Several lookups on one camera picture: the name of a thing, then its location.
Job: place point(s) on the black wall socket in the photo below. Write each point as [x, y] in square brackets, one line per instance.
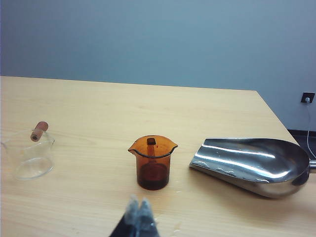
[311, 96]

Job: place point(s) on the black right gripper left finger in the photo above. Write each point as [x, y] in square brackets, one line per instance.
[127, 222]

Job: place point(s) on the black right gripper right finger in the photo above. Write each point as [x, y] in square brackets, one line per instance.
[146, 222]

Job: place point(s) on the amber measuring cup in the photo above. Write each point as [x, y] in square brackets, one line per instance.
[153, 170]

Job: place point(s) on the stainless steel scoop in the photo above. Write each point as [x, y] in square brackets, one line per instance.
[256, 163]

